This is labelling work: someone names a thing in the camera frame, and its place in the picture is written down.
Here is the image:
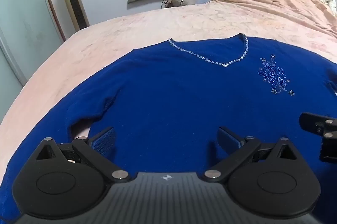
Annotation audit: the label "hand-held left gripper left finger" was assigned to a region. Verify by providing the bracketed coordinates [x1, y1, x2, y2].
[35, 126, 131, 184]

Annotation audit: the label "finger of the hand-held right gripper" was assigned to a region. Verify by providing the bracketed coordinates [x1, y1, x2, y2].
[300, 112, 337, 139]

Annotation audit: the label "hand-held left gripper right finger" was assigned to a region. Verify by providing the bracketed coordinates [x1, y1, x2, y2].
[203, 126, 298, 183]

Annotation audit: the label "blue beaded v-neck sweater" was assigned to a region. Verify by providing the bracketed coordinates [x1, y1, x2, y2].
[0, 33, 337, 224]

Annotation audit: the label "pink floral blanket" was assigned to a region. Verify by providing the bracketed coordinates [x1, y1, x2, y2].
[0, 0, 337, 138]

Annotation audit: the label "glass wardrobe door flower stickers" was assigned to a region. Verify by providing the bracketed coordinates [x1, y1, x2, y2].
[0, 0, 66, 94]

